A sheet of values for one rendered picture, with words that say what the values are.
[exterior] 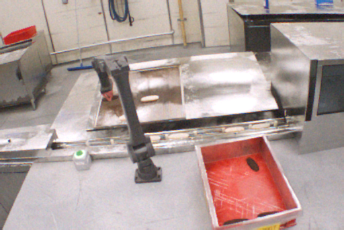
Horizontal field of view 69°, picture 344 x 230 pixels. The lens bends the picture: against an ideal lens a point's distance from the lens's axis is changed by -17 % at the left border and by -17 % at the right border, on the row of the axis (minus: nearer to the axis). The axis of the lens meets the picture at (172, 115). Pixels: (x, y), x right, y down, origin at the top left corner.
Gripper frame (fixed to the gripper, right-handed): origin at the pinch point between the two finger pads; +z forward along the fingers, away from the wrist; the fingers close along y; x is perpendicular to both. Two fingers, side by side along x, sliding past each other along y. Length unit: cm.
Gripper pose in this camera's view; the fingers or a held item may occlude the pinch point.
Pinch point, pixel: (109, 97)
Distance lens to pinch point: 171.9
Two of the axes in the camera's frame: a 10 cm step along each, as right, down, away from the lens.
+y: 1.1, 6.5, -7.5
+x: 9.8, -1.8, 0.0
